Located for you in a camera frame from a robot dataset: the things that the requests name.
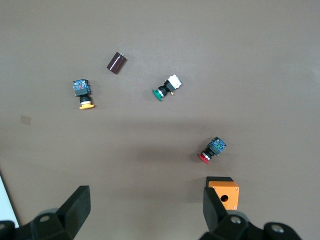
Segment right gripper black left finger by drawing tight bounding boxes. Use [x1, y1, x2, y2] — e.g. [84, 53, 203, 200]
[18, 184, 92, 240]

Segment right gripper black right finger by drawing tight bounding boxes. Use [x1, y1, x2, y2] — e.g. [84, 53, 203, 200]
[199, 186, 264, 240]

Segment yellow push button switch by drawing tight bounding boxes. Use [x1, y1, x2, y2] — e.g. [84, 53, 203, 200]
[72, 79, 96, 110]

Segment white drawer cabinet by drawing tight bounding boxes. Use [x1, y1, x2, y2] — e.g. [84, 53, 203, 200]
[0, 167, 20, 229]

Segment dark maroon cylindrical capacitor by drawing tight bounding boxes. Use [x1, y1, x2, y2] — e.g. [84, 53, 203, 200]
[106, 51, 128, 75]

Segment orange button enclosure box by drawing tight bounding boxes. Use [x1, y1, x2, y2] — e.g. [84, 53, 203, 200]
[205, 176, 240, 211]

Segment red push button switch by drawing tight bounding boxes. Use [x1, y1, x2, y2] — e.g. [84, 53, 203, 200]
[197, 136, 228, 166]

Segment green push button switch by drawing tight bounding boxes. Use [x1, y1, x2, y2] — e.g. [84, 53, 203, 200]
[151, 73, 183, 102]

